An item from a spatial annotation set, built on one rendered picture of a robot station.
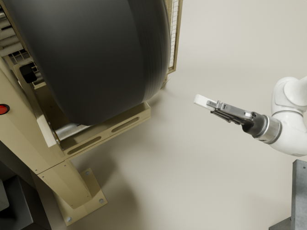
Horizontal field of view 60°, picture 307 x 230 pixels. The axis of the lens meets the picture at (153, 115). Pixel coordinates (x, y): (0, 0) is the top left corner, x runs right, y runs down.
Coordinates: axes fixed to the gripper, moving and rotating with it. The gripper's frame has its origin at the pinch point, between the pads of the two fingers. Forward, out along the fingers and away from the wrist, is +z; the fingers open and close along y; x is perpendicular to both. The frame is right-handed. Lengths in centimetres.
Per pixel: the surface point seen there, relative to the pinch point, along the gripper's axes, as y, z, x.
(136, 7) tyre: -26.8, 30.9, 3.7
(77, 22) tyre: -27.3, 39.7, -4.5
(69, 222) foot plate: 95, 20, -70
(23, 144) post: 25, 49, -32
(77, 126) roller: 15.8, 34.3, -20.0
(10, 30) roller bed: 32, 71, 6
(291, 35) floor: 120, -110, 133
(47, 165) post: 43, 40, -38
